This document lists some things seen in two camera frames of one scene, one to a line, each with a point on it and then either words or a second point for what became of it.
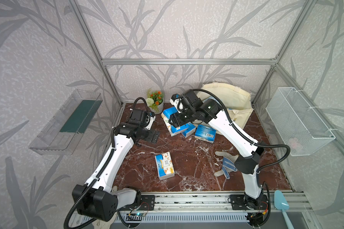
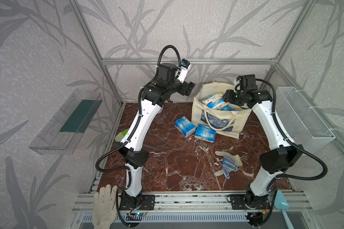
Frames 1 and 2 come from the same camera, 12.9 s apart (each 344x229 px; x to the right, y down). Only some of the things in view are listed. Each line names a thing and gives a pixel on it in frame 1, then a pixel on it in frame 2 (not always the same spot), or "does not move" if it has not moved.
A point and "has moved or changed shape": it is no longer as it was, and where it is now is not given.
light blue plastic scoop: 281,202 does not move
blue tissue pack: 173,130 has moved or changed shape
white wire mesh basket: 301,130 does not move
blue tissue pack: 206,133 does not move
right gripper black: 175,120 → 227,96
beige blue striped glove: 228,164 does not move
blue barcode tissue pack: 189,131 does not move
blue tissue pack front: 165,166 has moved or changed shape
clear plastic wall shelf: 60,135 does not move
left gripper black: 149,137 → 189,89
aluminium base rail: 201,208 does not move
